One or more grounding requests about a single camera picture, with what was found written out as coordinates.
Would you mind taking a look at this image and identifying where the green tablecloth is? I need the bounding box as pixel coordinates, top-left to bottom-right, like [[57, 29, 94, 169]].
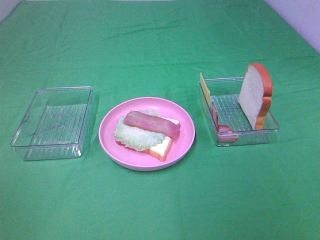
[[0, 0, 320, 240]]

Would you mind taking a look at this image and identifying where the pink round plate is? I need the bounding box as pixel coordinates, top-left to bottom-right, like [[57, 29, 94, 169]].
[[99, 97, 196, 171]]

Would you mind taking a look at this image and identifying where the right clear plastic tray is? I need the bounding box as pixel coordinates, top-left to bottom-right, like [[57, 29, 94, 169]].
[[199, 77, 279, 147]]

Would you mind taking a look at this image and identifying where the toy bread slice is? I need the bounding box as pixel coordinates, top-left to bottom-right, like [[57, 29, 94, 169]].
[[238, 62, 273, 130], [115, 117, 180, 162]]

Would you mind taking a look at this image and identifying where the green toy lettuce leaf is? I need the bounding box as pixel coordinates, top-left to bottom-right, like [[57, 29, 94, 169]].
[[113, 114, 167, 152]]

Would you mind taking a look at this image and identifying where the left clear plastic tray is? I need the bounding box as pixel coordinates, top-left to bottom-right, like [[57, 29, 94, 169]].
[[10, 86, 93, 161]]

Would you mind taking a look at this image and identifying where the clear plastic tray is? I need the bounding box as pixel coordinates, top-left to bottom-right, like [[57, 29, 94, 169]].
[[10, 86, 93, 161], [199, 77, 279, 147]]

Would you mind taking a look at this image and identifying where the toy bacon strip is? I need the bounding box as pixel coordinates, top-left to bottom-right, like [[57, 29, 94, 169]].
[[123, 110, 180, 138], [211, 100, 238, 143]]

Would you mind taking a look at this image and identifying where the yellow toy cheese slice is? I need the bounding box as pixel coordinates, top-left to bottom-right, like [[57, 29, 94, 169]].
[[200, 72, 211, 107]]

